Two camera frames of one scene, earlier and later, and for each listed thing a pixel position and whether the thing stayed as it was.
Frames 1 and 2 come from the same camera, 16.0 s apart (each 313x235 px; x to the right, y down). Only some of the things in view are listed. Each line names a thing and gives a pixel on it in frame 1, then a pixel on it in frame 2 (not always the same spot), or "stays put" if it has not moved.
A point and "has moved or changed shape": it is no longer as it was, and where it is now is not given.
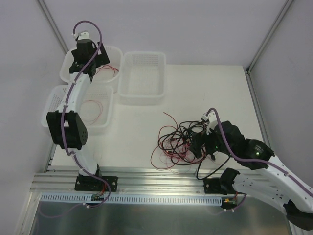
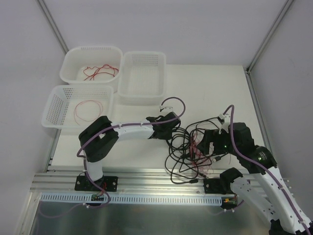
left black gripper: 102,56 -> 171,121
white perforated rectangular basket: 142,78 stays put
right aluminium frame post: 268,35 stays put
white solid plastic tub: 106,73 stays put
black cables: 176,145 has moved or changed shape
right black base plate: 213,186 stays put
